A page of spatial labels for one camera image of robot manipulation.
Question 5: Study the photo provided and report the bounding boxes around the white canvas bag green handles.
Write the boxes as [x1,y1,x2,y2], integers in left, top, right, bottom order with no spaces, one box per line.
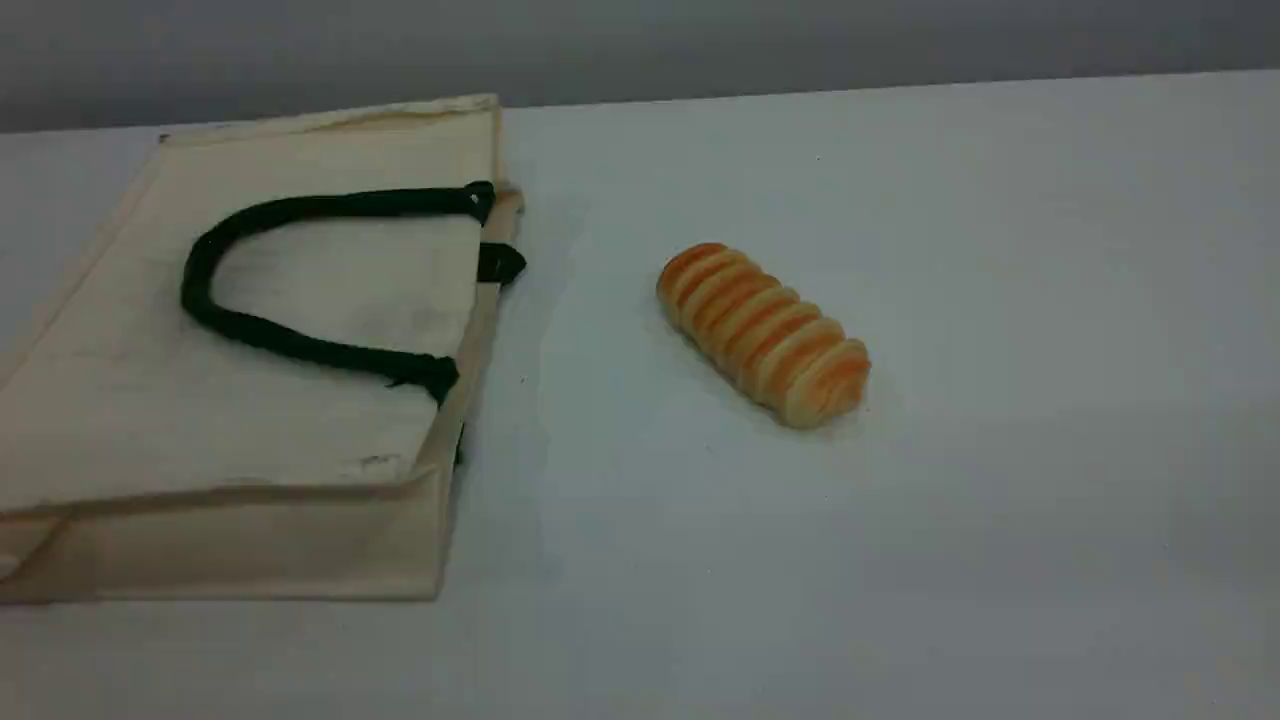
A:
[0,93,528,604]

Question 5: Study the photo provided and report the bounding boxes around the long ridged golden bread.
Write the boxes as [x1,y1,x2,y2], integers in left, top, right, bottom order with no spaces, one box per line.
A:
[655,241,872,431]

